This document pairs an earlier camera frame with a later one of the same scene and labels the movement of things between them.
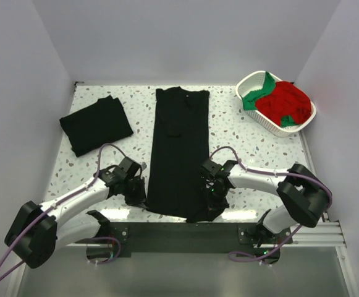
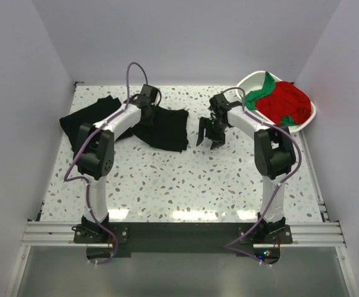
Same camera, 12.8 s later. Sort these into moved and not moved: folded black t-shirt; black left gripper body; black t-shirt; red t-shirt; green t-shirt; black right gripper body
Moved: black left gripper body; black right gripper body; black t-shirt
Not moved: red t-shirt; green t-shirt; folded black t-shirt
